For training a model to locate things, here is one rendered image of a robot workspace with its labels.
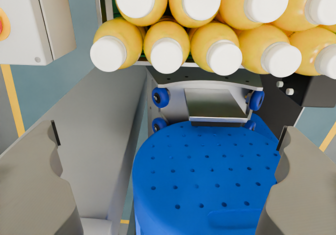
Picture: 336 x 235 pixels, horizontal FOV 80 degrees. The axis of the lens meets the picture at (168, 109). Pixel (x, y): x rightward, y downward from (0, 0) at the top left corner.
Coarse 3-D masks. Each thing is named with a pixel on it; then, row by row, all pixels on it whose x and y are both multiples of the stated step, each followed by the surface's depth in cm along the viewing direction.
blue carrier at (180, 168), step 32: (192, 128) 42; (224, 128) 43; (160, 160) 34; (192, 160) 34; (224, 160) 34; (256, 160) 34; (160, 192) 28; (192, 192) 28; (224, 192) 28; (256, 192) 29; (160, 224) 24; (192, 224) 24; (224, 224) 25; (256, 224) 25
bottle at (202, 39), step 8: (208, 24) 29; (216, 24) 28; (224, 24) 29; (192, 32) 33; (200, 32) 29; (208, 32) 27; (216, 32) 27; (224, 32) 26; (232, 32) 27; (192, 40) 30; (200, 40) 28; (208, 40) 27; (216, 40) 26; (224, 40) 25; (232, 40) 26; (192, 48) 30; (200, 48) 27; (208, 48) 26; (192, 56) 31; (200, 56) 28; (200, 64) 29; (208, 64) 27
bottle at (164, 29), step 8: (168, 16) 36; (152, 24) 32; (160, 24) 28; (168, 24) 27; (176, 24) 28; (152, 32) 27; (160, 32) 26; (168, 32) 26; (176, 32) 27; (184, 32) 28; (144, 40) 29; (152, 40) 26; (160, 40) 25; (176, 40) 26; (184, 40) 27; (144, 48) 28; (184, 48) 27; (184, 56) 28
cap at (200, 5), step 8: (184, 0) 21; (192, 0) 21; (200, 0) 21; (208, 0) 21; (216, 0) 21; (192, 8) 22; (200, 8) 22; (208, 8) 22; (216, 8) 22; (192, 16) 22; (200, 16) 22; (208, 16) 22
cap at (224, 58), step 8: (216, 48) 24; (224, 48) 24; (232, 48) 24; (208, 56) 25; (216, 56) 24; (224, 56) 24; (232, 56) 24; (240, 56) 24; (216, 64) 25; (224, 64) 25; (232, 64) 25; (216, 72) 25; (224, 72) 25; (232, 72) 25
